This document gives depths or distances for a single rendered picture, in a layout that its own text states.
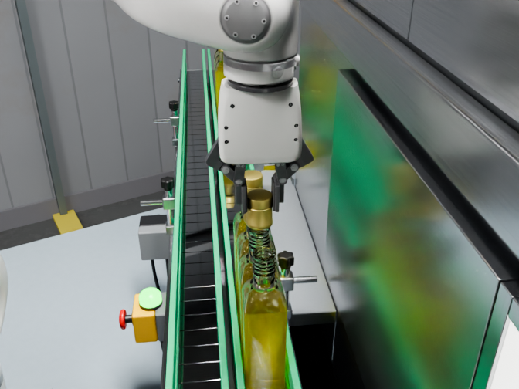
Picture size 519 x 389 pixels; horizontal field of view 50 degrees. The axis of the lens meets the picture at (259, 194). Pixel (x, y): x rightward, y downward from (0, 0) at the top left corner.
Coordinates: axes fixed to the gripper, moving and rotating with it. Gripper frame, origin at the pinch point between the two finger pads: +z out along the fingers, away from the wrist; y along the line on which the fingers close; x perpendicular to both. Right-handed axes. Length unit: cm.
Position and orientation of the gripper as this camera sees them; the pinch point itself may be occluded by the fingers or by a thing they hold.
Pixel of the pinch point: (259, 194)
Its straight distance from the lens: 72.0
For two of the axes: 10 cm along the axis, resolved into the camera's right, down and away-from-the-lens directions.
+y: -10.0, 0.4, -0.8
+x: 0.9, 4.9, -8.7
